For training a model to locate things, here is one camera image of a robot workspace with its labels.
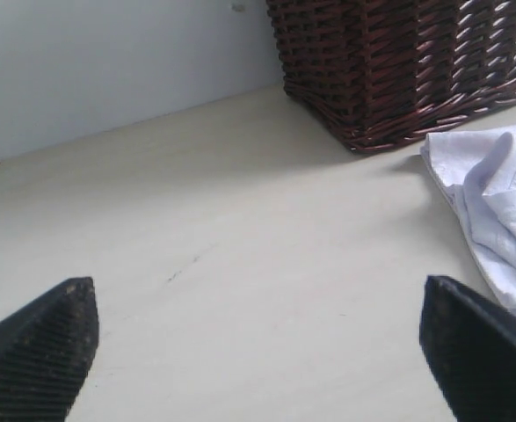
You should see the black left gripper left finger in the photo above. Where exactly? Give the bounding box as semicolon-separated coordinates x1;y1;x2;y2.
0;277;99;421

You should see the dark brown wicker basket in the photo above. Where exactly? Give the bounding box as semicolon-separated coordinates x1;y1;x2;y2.
267;0;516;154

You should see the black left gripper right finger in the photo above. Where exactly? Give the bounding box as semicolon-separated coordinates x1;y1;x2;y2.
418;275;516;422

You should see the white t-shirt with red lettering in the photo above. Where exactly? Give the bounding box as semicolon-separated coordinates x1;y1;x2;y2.
420;126;516;310

